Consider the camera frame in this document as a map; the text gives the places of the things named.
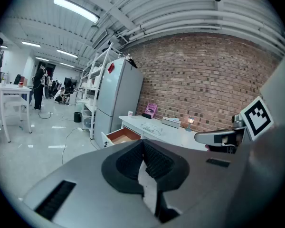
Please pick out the red paper tag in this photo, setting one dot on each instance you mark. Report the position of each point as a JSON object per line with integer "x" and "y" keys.
{"x": 111, "y": 68}

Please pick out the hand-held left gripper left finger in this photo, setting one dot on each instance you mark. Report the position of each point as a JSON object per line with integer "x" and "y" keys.
{"x": 90, "y": 174}

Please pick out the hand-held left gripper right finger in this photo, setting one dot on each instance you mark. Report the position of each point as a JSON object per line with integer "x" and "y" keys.
{"x": 194, "y": 182}

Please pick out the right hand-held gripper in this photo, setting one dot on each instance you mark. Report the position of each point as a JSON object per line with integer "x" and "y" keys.
{"x": 257, "y": 117}

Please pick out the clear bottle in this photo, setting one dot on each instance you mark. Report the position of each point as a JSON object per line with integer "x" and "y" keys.
{"x": 5, "y": 78}

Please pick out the long ceiling light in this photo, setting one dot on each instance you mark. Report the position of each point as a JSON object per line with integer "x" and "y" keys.
{"x": 76, "y": 9}
{"x": 31, "y": 44}
{"x": 67, "y": 53}

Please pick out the white table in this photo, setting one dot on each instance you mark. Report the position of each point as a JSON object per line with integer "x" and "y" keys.
{"x": 14, "y": 96}

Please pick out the black office chair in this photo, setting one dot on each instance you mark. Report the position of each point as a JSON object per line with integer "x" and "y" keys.
{"x": 17, "y": 79}

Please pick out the black case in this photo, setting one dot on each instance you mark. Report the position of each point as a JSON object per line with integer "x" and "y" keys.
{"x": 146, "y": 115}

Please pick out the silver tissue box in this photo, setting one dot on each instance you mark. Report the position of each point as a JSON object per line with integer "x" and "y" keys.
{"x": 171, "y": 122}

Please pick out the grey refrigerator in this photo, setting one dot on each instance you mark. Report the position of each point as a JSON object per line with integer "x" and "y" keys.
{"x": 118, "y": 96}

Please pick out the white shelf rack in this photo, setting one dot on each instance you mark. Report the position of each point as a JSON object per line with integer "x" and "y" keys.
{"x": 93, "y": 84}

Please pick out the small lantern lamp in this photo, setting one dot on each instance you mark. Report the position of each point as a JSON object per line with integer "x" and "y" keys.
{"x": 190, "y": 123}

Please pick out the pink book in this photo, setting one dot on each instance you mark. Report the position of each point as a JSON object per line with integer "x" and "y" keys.
{"x": 150, "y": 110}

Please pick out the black waste bin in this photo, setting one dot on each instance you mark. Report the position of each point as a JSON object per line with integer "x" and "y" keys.
{"x": 77, "y": 117}

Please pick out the white ceiling pipes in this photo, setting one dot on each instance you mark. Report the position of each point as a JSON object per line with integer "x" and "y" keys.
{"x": 204, "y": 24}

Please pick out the red box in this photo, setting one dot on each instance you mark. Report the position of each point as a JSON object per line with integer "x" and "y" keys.
{"x": 22, "y": 81}

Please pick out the white desk drawer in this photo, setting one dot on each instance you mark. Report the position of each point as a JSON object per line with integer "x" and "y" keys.
{"x": 120, "y": 136}

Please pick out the white desk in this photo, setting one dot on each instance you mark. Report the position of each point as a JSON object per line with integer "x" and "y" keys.
{"x": 171, "y": 134}

